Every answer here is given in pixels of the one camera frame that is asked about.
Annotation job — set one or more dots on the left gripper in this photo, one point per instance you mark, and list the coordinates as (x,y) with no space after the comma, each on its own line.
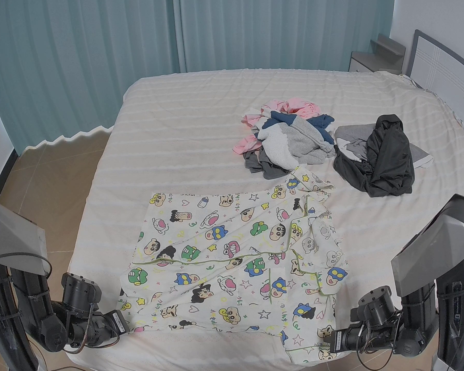
(112,325)

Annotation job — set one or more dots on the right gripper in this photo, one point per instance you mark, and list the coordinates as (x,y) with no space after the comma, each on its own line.
(346,340)

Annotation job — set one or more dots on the white printed pyjama top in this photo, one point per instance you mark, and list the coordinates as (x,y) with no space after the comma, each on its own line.
(232,261)

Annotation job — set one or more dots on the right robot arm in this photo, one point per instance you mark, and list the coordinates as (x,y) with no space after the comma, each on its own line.
(429,253)

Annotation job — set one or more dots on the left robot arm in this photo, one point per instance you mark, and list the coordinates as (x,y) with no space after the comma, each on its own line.
(7,230)

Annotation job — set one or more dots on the pile of clothes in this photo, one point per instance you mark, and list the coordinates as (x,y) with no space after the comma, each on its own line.
(286,141)

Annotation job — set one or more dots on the black garment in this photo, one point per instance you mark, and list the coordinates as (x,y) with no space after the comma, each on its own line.
(386,160)

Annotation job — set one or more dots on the grey garment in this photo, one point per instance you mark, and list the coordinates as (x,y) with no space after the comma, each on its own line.
(350,133)

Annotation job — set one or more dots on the bed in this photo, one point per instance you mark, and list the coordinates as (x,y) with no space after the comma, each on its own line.
(185,130)

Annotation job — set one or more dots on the blue-green curtain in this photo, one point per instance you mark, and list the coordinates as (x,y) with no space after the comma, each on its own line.
(278,17)
(81,52)

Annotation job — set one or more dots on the grey bedside table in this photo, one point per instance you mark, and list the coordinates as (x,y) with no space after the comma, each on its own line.
(375,58)

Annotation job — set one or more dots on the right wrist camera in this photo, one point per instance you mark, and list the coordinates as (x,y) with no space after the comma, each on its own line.
(358,313)

